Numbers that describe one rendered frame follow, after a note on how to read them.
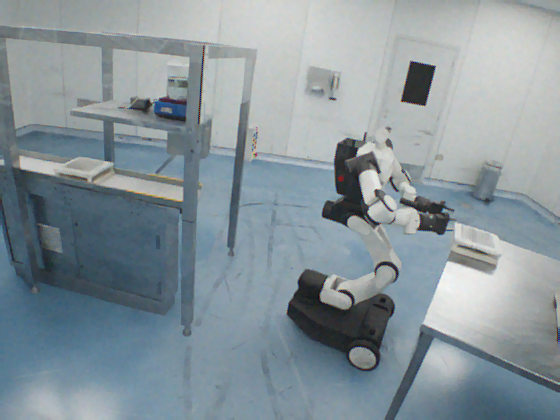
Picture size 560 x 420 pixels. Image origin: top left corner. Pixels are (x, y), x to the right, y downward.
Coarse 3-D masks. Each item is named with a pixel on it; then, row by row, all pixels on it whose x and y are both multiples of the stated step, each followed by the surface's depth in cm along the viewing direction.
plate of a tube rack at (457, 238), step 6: (456, 228) 191; (474, 228) 195; (456, 234) 184; (492, 234) 190; (456, 240) 178; (462, 240) 178; (468, 240) 179; (498, 240) 185; (468, 246) 176; (474, 246) 175; (480, 246) 175; (498, 246) 178; (486, 252) 174; (492, 252) 172; (498, 252) 171
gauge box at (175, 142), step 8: (208, 128) 195; (168, 136) 194; (176, 136) 194; (208, 136) 198; (168, 144) 196; (176, 144) 196; (184, 144) 195; (208, 144) 201; (168, 152) 198; (176, 152) 197; (200, 152) 195; (208, 152) 204
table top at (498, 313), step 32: (512, 256) 186; (544, 256) 191; (448, 288) 149; (480, 288) 152; (512, 288) 156; (544, 288) 159; (448, 320) 129; (480, 320) 131; (512, 320) 134; (544, 320) 136; (480, 352) 117; (512, 352) 117; (544, 352) 118; (544, 384) 108
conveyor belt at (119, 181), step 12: (24, 156) 220; (24, 168) 203; (36, 168) 205; (48, 168) 208; (48, 180) 195; (108, 180) 205; (120, 180) 207; (132, 180) 210; (144, 180) 212; (108, 192) 191; (144, 192) 197; (156, 192) 199; (168, 192) 202; (180, 192) 204
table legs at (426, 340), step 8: (424, 336) 129; (432, 336) 127; (424, 344) 130; (416, 352) 133; (424, 352) 131; (416, 360) 134; (408, 368) 137; (416, 368) 135; (408, 376) 138; (400, 384) 141; (408, 384) 139; (400, 392) 142; (400, 400) 143; (392, 408) 146; (392, 416) 148
